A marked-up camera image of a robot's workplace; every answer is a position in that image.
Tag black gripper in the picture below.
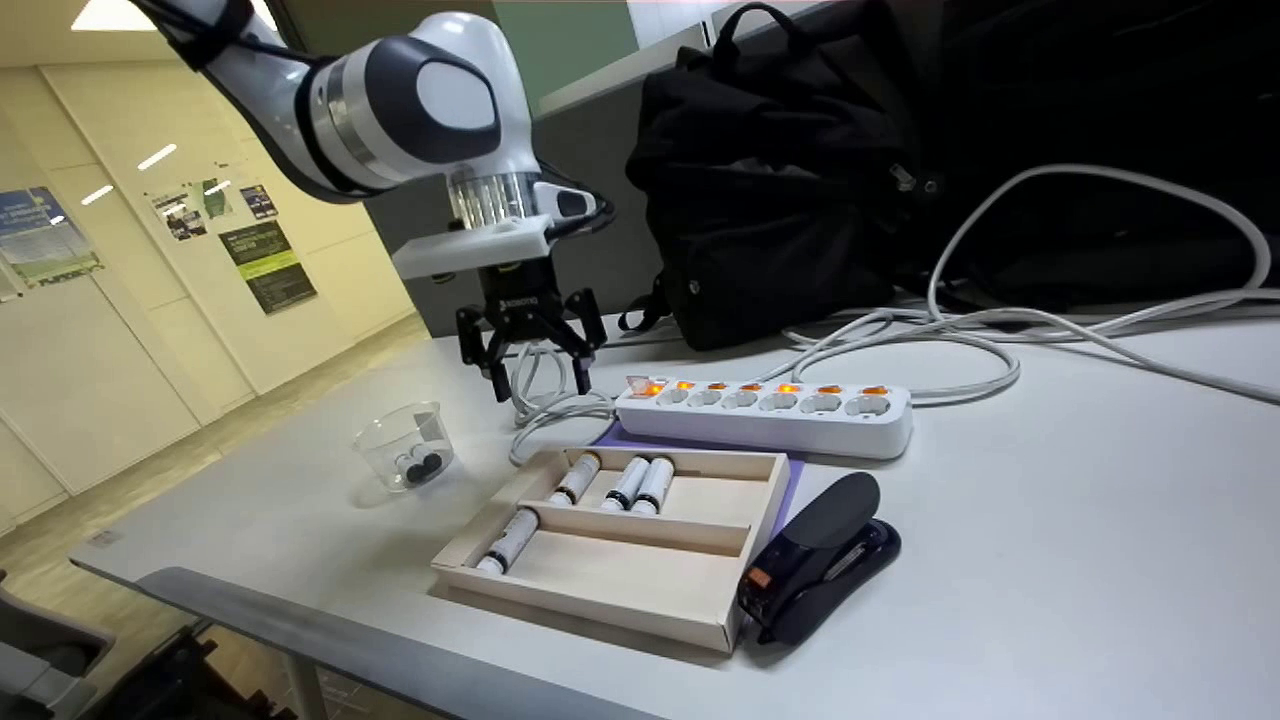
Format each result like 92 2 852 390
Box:
456 253 609 409

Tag small black object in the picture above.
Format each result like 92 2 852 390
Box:
402 448 449 493

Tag small grey wall photo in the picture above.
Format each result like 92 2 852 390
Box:
150 187 211 248

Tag black stapler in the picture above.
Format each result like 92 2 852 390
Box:
738 469 905 653

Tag grey coiled cable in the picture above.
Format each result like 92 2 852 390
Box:
502 334 673 470

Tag thick white cable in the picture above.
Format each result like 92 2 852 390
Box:
766 158 1280 413

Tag white power strip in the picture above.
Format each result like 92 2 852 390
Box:
614 371 915 465

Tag small dark wall photo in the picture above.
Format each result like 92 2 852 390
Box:
236 181 285 229

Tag wooden compartment tray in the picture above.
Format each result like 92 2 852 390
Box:
431 439 793 657

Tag green partition panel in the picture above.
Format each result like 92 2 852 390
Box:
273 0 644 123

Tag white-capped labelled vial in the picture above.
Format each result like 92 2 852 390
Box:
629 457 679 518
552 452 609 511
471 503 543 578
597 452 654 515

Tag black backpack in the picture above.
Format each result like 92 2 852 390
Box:
618 0 938 350

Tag green black wall poster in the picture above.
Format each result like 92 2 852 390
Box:
215 216 320 320

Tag clear plastic bowl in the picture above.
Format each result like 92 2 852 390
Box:
348 396 461 511

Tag blue green wall poster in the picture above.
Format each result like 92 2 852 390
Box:
0 182 102 292

